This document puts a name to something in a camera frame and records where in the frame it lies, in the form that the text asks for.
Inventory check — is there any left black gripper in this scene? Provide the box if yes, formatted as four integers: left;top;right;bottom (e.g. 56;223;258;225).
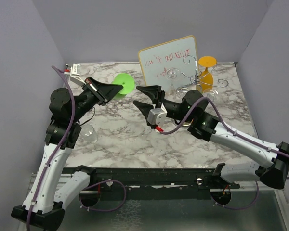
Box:
71;76;123;122

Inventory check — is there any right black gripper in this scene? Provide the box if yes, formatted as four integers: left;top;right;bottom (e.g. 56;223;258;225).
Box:
132;86;193;127

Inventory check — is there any green plastic wine glass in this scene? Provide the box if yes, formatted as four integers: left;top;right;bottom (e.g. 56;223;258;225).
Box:
111;73;135;100

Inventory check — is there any clear wine glass front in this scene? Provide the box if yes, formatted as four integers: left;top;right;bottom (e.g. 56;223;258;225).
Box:
166;68;181;96

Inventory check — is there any clear wine glass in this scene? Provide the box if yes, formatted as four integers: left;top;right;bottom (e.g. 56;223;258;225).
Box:
166;68;181;96
203;88;219;101
176;86;190;99
81;125;98;143

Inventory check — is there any orange plastic wine glass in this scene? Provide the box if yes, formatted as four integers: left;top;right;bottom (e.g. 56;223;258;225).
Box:
196;56;217;93

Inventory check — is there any clear wine glass back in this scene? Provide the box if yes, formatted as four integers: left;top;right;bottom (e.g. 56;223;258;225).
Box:
176;86;190;99

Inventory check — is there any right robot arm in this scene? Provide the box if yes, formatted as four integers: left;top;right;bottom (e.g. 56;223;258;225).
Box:
133;85;289;189

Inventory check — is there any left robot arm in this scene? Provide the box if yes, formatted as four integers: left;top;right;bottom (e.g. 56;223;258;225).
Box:
11;77;123;231

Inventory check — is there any chrome wine glass rack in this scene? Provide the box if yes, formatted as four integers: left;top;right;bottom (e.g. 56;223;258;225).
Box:
181;55;229;101

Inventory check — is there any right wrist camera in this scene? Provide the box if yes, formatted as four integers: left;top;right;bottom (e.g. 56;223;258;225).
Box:
147;108;167;129

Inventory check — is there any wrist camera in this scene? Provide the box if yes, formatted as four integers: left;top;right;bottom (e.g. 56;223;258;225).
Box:
64;63;85;88
147;108;167;129

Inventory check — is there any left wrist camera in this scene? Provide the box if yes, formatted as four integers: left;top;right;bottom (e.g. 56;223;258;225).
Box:
64;63;85;88

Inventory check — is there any small whiteboard yellow frame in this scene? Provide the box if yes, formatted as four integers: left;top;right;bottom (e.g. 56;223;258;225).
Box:
138;35;198;100

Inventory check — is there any purple cable loop left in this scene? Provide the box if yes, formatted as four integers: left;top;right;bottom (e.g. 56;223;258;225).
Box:
79;179;127;212

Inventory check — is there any purple cable loop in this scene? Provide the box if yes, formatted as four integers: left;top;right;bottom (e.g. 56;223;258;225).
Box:
210;180;260;210
79;179;127;212

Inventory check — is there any black front mounting rail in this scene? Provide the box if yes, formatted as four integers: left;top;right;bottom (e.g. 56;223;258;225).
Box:
62;166;239;201

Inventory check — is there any purple cable loop right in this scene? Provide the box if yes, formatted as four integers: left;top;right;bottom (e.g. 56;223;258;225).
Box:
210;180;260;210

